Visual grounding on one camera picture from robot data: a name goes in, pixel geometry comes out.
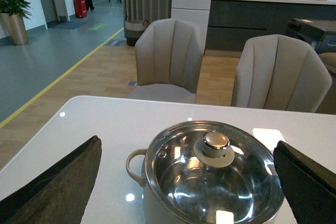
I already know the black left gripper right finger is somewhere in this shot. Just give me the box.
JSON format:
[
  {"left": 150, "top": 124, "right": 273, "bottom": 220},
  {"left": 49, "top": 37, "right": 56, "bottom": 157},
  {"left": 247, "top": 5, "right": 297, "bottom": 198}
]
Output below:
[{"left": 273, "top": 141, "right": 335, "bottom": 223}]

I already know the black appliance box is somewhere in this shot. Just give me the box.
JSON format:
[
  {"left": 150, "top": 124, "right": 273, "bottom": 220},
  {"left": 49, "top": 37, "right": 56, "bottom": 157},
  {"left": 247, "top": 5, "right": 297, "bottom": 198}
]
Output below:
[{"left": 285, "top": 18, "right": 335, "bottom": 54}]

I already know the red box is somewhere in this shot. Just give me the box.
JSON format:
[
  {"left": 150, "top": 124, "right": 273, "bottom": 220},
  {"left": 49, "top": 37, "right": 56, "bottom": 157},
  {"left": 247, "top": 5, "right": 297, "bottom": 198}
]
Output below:
[{"left": 73, "top": 0, "right": 87, "bottom": 18}]

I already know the glass pot lid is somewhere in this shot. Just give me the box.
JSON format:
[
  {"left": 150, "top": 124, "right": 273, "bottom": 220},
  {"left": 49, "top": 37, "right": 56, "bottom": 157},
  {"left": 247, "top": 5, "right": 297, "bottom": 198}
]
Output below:
[{"left": 143, "top": 121, "right": 284, "bottom": 223}]

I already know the beige chair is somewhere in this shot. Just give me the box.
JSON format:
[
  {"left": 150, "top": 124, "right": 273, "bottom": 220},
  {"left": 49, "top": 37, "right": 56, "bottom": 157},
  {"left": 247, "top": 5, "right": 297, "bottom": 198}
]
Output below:
[
  {"left": 231, "top": 34, "right": 332, "bottom": 113},
  {"left": 128, "top": 18, "right": 203, "bottom": 103}
]

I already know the beige chair left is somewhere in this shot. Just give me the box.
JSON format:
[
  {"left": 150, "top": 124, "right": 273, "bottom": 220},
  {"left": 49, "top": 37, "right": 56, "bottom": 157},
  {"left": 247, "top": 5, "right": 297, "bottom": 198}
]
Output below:
[{"left": 128, "top": 18, "right": 203, "bottom": 103}]

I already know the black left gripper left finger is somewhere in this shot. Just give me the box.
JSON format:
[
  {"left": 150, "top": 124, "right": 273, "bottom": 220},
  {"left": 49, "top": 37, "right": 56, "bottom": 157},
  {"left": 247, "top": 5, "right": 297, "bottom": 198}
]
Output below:
[{"left": 1, "top": 136, "right": 102, "bottom": 223}]

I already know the dark kitchen counter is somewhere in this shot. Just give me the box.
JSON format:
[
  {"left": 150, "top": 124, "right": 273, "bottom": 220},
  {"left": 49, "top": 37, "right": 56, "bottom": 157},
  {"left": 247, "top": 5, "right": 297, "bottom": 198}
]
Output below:
[{"left": 205, "top": 0, "right": 335, "bottom": 51}]

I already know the potted green plant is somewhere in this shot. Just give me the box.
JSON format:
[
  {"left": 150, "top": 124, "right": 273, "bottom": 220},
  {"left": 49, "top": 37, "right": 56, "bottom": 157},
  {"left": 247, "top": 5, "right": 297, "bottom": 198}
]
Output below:
[{"left": 1, "top": 0, "right": 31, "bottom": 46}]

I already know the beige chair right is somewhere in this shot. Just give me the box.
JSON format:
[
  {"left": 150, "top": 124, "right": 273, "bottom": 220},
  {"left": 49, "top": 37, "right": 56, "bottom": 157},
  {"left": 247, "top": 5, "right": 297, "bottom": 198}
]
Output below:
[{"left": 231, "top": 34, "right": 332, "bottom": 113}]

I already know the woven basket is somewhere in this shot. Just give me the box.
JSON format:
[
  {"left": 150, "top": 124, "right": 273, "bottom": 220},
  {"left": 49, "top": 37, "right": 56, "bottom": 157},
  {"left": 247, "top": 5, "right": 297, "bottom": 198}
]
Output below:
[{"left": 124, "top": 16, "right": 148, "bottom": 47}]

